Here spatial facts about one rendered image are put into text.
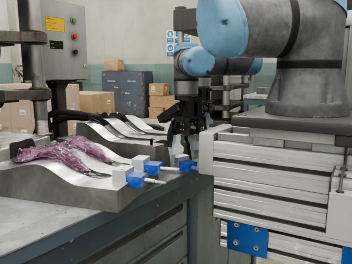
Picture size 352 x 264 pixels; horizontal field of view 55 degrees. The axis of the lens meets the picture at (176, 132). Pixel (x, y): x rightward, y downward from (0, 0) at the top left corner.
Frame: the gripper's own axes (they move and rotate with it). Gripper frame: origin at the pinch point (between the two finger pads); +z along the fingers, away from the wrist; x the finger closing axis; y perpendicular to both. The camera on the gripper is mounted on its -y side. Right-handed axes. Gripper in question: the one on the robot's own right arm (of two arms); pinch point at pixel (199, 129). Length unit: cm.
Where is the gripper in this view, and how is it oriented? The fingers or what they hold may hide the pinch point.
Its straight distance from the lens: 161.1
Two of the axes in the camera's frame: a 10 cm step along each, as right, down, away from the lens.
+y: 5.0, 1.5, -8.5
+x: 8.7, -0.9, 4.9
